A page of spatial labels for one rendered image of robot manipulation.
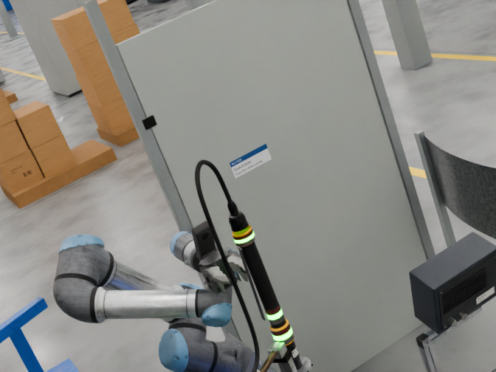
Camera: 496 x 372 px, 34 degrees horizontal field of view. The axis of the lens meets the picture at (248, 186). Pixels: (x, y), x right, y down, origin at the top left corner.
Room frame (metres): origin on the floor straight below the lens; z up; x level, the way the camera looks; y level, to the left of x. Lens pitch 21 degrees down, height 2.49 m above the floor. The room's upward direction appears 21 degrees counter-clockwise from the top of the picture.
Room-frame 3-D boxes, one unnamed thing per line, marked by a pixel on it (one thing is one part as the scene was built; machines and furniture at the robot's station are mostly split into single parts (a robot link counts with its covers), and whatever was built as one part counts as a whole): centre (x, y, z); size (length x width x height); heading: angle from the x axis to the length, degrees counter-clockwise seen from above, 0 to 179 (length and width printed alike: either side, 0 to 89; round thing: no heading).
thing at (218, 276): (1.72, 0.14, 1.64); 0.09 x 0.03 x 0.06; 10
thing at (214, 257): (1.82, 0.15, 1.63); 0.12 x 0.08 x 0.09; 20
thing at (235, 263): (1.74, 0.09, 1.64); 0.09 x 0.03 x 0.06; 31
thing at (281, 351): (1.54, 0.05, 1.50); 0.09 x 0.07 x 0.10; 145
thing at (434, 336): (2.11, -0.42, 1.04); 0.24 x 0.03 x 0.03; 110
